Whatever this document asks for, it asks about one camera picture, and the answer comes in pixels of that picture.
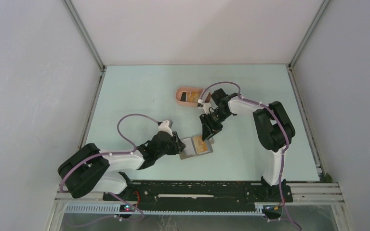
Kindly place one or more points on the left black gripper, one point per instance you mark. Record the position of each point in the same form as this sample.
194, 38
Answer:
178, 146

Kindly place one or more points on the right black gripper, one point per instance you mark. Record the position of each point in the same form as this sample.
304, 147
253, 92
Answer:
211, 129

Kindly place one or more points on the beige leather card holder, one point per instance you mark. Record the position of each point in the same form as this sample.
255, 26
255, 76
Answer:
189, 151

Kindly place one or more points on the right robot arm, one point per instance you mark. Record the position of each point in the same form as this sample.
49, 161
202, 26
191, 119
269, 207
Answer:
274, 127

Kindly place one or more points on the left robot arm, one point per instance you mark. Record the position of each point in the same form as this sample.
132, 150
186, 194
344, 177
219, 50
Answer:
91, 170

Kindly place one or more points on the yellow VIP card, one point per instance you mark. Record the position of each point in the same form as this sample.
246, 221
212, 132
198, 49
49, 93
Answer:
193, 97

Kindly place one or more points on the black card in tray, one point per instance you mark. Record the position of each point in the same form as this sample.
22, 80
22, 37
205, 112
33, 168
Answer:
184, 96

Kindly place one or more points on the pink oval tray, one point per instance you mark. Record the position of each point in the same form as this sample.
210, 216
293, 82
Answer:
187, 89

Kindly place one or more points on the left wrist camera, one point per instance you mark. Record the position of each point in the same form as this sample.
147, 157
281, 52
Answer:
165, 126

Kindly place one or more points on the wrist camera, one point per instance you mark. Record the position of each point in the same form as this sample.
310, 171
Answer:
205, 106
165, 126

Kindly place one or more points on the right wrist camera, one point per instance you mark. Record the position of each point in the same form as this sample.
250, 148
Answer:
205, 106

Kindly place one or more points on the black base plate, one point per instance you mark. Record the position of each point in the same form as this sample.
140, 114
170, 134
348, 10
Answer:
210, 205

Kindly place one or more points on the white cable duct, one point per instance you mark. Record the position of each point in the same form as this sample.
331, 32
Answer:
110, 209

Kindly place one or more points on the aluminium frame rail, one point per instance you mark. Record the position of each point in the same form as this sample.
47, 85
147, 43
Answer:
247, 191

